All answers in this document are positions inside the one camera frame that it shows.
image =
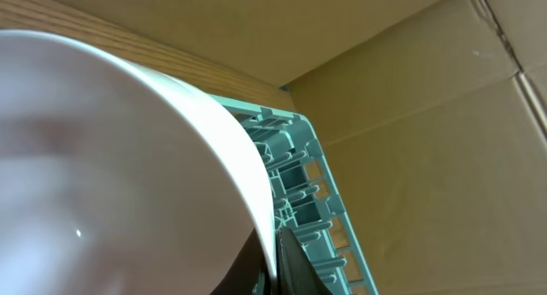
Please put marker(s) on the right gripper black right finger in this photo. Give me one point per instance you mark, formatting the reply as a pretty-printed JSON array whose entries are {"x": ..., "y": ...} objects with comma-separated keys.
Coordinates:
[{"x": 296, "y": 274}]

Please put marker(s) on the grey plastic dish rack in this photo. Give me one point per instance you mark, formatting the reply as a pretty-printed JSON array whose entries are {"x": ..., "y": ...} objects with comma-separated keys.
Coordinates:
[{"x": 306, "y": 198}]

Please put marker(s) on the pink bowl with rice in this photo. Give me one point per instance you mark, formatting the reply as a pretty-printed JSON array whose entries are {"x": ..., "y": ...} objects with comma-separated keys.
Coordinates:
[{"x": 118, "y": 179}]

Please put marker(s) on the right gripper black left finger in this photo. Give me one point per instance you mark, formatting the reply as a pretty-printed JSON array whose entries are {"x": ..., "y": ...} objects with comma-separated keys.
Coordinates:
[{"x": 248, "y": 274}]

